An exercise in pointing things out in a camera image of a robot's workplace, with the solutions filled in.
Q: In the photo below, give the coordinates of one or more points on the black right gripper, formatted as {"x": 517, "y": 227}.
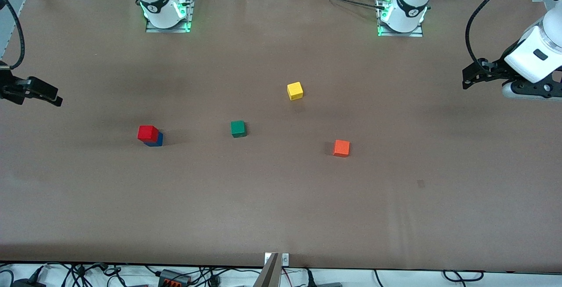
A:
{"x": 13, "y": 87}

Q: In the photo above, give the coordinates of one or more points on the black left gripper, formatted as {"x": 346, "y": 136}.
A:
{"x": 498, "y": 68}

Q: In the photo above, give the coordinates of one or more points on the red wooden block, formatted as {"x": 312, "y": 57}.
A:
{"x": 148, "y": 133}

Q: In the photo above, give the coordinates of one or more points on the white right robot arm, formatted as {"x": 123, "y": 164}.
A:
{"x": 158, "y": 1}

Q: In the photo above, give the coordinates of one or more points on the blue wooden block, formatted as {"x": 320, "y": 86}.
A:
{"x": 159, "y": 142}

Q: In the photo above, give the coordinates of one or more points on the orange wooden block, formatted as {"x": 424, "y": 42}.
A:
{"x": 341, "y": 148}

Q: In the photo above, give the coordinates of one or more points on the yellow wooden block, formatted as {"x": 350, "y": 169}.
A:
{"x": 295, "y": 91}

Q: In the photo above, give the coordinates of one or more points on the green wooden block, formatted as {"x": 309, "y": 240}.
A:
{"x": 238, "y": 129}

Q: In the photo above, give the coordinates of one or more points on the black power adapter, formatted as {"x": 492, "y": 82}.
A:
{"x": 26, "y": 283}

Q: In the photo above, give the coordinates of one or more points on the black orange connector box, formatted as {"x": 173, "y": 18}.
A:
{"x": 173, "y": 277}

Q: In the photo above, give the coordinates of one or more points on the brown table cover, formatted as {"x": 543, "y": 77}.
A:
{"x": 281, "y": 199}

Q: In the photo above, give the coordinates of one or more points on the black plug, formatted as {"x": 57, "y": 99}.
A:
{"x": 309, "y": 278}

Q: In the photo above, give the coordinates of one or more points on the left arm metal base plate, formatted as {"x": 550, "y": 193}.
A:
{"x": 401, "y": 34}

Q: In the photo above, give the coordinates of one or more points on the small white bracket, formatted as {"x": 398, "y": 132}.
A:
{"x": 285, "y": 259}

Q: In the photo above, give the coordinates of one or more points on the grey metal camera bar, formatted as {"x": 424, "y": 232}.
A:
{"x": 268, "y": 274}

